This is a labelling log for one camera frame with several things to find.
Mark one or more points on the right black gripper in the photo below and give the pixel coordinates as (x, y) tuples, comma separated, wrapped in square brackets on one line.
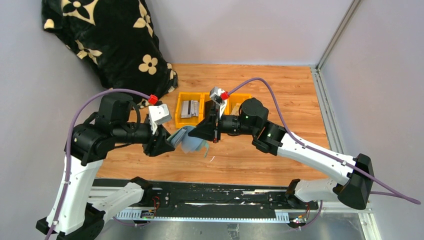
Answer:
[(216, 125)]

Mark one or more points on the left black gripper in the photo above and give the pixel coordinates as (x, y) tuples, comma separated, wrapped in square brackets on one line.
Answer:
[(154, 140)]

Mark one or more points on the green card holder wallet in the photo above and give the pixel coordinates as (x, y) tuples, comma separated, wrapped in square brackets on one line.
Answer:
[(189, 144)]

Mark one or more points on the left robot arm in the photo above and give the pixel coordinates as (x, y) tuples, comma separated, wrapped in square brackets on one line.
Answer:
[(72, 216)]

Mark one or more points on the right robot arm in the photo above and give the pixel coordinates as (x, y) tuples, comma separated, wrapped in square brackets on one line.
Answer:
[(348, 178)]

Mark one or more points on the black cards stack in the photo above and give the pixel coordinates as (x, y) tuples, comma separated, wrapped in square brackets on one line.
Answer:
[(209, 109)]

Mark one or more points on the silver cards stack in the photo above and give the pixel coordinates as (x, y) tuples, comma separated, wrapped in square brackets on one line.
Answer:
[(189, 109)]

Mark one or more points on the left yellow plastic bin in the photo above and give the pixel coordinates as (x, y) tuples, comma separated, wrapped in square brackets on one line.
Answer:
[(179, 122)]

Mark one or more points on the middle yellow plastic bin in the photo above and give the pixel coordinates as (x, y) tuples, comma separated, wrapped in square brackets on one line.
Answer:
[(207, 98)]

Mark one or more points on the black floral blanket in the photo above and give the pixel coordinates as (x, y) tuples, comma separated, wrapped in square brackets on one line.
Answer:
[(116, 38)]

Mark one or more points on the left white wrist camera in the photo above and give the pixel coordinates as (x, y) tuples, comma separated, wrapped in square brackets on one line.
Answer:
[(158, 115)]

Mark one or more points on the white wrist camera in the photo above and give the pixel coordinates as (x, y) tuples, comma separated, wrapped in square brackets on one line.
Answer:
[(220, 98), (158, 115)]

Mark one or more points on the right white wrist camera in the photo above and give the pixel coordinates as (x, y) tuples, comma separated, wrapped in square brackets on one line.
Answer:
[(220, 98)]

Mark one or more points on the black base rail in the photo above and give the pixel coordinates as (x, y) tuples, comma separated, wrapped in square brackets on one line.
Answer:
[(208, 202)]

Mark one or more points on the aluminium frame post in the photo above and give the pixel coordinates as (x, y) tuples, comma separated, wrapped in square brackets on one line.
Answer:
[(347, 17)]

